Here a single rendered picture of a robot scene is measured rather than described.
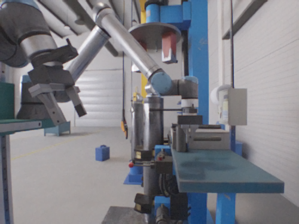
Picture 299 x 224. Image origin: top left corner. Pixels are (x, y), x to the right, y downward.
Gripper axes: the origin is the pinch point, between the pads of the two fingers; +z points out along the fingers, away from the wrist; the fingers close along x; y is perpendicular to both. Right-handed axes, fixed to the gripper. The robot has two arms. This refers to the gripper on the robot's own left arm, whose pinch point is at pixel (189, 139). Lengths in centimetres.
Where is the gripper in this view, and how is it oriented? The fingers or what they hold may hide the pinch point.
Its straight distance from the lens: 90.6
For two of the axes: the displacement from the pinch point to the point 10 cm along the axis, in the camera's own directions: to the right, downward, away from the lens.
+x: -10.0, 0.0, 0.7
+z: 0.0, 10.0, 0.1
